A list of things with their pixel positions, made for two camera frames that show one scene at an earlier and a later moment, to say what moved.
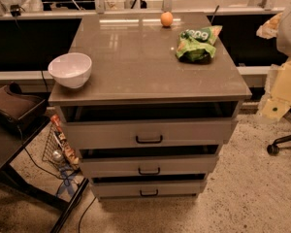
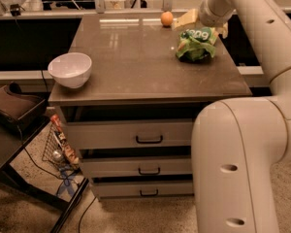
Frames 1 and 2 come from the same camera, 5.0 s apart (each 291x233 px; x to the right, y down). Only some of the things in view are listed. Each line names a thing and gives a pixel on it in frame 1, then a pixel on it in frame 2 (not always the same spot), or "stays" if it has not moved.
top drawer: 89,133 stays
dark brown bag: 11,106 stays
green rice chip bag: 197,46 stays
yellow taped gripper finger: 269,29 -> 223,30
